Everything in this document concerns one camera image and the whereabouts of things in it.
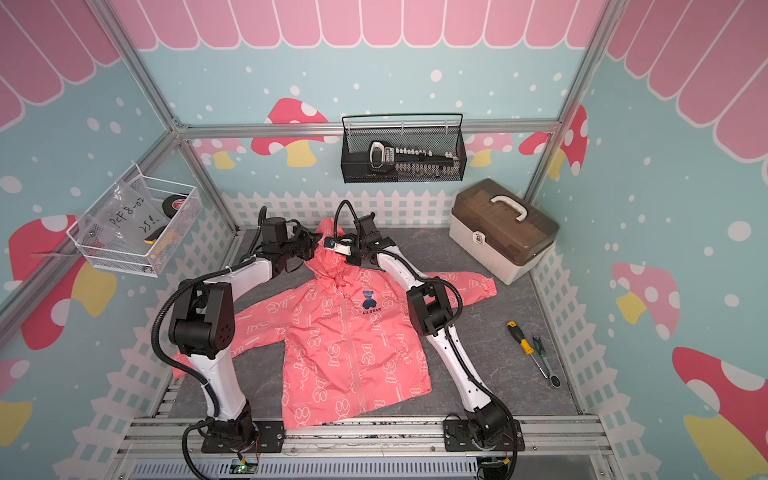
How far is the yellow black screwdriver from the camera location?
2.92 feet

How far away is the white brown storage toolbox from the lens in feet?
3.13

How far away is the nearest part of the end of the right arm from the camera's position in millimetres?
841

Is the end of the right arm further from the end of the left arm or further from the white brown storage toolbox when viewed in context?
the white brown storage toolbox

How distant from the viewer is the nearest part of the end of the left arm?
788mm

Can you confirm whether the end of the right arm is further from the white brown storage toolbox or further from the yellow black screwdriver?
the yellow black screwdriver

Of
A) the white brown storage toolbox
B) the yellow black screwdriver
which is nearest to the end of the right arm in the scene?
the white brown storage toolbox
